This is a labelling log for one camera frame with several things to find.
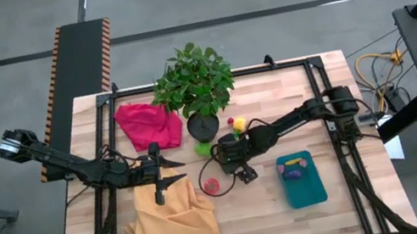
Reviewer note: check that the yellow cloth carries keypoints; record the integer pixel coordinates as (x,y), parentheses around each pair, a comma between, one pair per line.
(177,230)

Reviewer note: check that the blue plastic tupperware container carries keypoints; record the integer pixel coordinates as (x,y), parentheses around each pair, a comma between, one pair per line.
(305,190)

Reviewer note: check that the small red toy strawberry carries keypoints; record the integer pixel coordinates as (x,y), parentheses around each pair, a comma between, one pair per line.
(230,121)

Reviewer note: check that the red cloth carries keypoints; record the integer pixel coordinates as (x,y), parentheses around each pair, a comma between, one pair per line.
(147,125)

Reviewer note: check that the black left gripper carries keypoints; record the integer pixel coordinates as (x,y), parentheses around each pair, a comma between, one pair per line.
(143,175)

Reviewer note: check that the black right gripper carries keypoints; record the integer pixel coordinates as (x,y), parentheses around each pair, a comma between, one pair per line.
(237,155)

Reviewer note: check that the green potted plant black pot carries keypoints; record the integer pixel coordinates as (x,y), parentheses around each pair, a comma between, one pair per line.
(195,80)

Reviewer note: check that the light green toy vegetable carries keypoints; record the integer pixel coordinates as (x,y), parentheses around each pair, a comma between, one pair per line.
(202,149)

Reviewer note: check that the pink and white toy vegetable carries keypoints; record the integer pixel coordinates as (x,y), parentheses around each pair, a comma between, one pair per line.
(303,163)

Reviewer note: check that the red toy tomato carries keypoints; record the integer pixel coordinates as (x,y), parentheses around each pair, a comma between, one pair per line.
(212,186)

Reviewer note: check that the purple toy eggplant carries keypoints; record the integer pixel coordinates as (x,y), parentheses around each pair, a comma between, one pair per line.
(292,175)

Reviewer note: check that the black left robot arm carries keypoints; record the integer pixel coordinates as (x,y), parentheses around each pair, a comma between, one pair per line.
(70,163)

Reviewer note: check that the black mat orange striped edges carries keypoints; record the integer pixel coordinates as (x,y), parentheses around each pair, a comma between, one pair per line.
(78,62)

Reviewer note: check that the black metal table frame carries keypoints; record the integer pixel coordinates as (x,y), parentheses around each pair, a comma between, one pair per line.
(268,67)

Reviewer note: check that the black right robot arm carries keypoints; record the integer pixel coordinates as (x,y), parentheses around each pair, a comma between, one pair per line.
(298,116)

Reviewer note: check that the yellow toy corn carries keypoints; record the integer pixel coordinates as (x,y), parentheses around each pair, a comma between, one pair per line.
(294,161)

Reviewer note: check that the yellow toy pineapple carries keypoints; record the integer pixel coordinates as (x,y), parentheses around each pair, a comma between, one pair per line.
(239,124)

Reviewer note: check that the black frame clamp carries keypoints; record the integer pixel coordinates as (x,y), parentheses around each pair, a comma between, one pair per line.
(114,87)
(268,60)

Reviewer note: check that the black power strip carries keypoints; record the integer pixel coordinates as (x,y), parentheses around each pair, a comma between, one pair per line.
(394,99)

